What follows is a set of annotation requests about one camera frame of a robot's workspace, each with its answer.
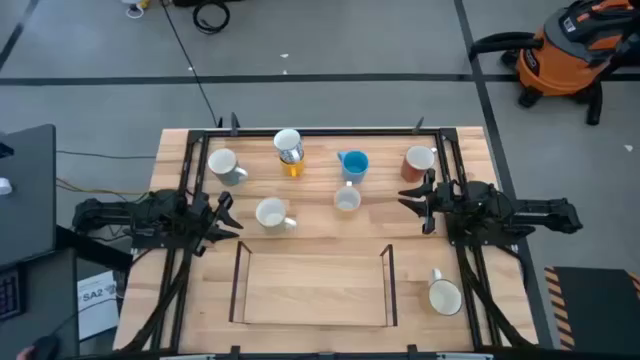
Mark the cream mug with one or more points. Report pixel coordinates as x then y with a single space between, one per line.
445 297

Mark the grey lower desk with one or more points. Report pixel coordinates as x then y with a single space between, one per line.
50 310

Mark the yellow patterned mug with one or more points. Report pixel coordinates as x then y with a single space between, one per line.
347 199

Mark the white round floor item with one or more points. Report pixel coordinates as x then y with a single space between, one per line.
132 10

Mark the red mug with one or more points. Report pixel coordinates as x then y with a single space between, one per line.
419 157

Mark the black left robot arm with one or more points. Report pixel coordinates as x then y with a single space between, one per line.
150 210

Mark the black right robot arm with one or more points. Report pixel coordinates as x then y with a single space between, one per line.
540 212

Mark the black table clamp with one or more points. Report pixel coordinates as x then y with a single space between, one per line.
234 353
418 126
412 352
234 124

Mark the black metal table frame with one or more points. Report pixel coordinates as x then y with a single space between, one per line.
350 132

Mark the black computer mouse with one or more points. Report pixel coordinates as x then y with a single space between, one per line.
46 348

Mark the orange yellow mug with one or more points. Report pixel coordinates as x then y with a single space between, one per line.
292 171

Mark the wooden shelf riser black legs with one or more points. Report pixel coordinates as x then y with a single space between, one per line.
315 287

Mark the white printed paper sheet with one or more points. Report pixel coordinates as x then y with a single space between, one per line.
97 310

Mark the person's hand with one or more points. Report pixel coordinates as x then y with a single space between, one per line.
24 354

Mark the light green mug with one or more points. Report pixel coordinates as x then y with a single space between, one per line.
270 212

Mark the small white object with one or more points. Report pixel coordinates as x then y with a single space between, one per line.
5 186

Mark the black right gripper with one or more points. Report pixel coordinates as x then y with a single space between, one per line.
445 202

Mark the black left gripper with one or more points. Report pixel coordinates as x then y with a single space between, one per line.
205 220

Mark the black keyboard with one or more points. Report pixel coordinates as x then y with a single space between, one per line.
10 295

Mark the blue crackle patterned mug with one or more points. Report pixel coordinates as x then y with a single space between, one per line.
287 140

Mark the black hazard-striped mat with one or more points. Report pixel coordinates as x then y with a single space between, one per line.
595 305

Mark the teal grey mug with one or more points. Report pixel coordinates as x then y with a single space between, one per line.
222 162

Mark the orange shop vacuum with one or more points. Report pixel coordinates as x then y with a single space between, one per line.
560 65

